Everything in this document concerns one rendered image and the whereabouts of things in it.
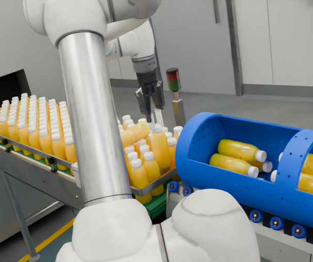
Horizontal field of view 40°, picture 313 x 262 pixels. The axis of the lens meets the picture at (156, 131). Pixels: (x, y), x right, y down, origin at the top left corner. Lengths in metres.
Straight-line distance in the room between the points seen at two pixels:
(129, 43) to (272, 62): 3.62
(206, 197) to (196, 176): 0.65
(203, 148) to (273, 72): 3.53
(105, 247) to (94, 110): 0.28
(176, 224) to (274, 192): 0.55
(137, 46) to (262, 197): 0.67
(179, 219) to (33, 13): 0.55
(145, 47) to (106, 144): 0.75
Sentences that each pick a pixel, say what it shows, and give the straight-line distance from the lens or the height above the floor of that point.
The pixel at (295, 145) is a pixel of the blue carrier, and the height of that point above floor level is 1.22.
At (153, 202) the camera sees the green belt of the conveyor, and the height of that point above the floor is 0.90.
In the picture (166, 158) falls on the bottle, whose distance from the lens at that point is 1.75.
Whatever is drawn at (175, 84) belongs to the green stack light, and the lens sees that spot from 2.12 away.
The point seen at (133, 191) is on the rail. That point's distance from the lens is 1.71.
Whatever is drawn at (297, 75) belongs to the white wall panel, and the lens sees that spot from 5.02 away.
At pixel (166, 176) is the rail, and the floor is 0.97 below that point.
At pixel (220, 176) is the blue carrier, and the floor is 1.11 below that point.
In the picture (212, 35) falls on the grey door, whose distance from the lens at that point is 5.27.
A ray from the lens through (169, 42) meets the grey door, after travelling 5.63.
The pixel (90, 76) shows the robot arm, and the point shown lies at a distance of 0.94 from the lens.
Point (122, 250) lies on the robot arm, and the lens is 0.83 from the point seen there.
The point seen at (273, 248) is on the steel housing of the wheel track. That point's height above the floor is 0.88.
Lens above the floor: 1.81
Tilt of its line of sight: 23 degrees down
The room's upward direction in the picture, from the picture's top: 11 degrees counter-clockwise
